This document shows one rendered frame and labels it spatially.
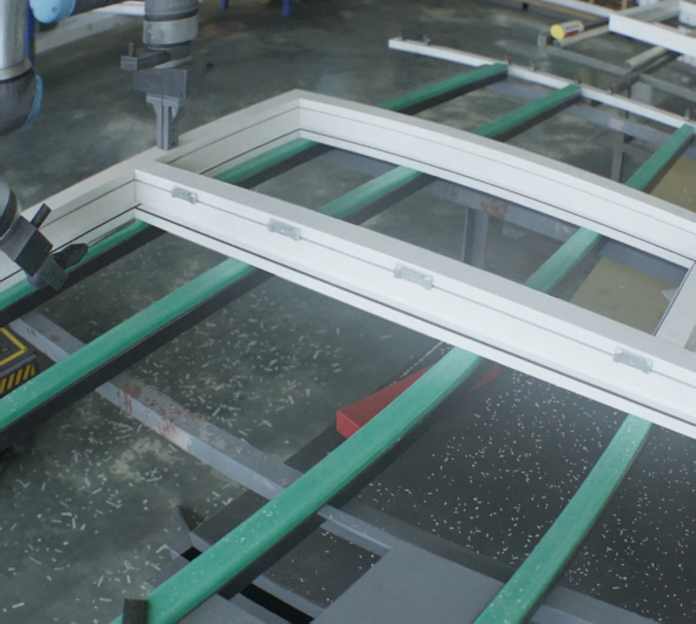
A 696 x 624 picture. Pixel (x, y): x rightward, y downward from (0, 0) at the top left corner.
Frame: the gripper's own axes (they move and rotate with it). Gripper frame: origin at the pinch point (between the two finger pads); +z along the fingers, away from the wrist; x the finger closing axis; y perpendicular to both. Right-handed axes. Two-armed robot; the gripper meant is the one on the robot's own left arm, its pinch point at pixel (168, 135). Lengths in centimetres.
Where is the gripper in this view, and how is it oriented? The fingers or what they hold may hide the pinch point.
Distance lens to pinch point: 140.7
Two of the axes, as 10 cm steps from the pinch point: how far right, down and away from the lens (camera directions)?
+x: -8.2, -3.2, 4.7
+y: 5.7, -4.0, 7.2
